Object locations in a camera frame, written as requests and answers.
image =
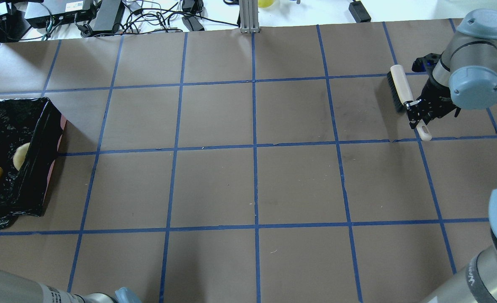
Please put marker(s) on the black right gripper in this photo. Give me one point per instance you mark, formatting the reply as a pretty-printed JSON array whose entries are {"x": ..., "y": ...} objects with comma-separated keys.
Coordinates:
[{"x": 438, "y": 99}]

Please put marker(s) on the beige hand brush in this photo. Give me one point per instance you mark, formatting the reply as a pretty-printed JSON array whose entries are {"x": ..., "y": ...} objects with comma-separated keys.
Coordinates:
[{"x": 401, "y": 92}]

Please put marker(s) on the golden toy croissant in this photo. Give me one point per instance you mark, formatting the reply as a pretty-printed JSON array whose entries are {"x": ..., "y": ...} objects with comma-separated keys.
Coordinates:
[{"x": 20, "y": 155}]

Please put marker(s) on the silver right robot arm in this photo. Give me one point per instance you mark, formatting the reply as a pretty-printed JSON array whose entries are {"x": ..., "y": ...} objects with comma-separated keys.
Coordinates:
[{"x": 464, "y": 76}]

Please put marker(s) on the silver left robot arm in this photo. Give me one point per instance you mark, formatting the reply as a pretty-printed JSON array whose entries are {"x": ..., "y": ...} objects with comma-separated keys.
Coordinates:
[{"x": 16, "y": 289}]

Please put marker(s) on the black trash bag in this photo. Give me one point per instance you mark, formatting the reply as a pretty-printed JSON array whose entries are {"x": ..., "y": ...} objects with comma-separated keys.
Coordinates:
[{"x": 30, "y": 135}]

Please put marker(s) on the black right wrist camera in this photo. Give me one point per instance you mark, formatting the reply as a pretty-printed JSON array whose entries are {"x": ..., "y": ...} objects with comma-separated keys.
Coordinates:
[{"x": 425, "y": 63}]

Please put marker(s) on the aluminium frame post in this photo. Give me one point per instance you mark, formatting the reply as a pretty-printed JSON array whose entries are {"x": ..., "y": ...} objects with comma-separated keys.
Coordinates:
[{"x": 248, "y": 13}]

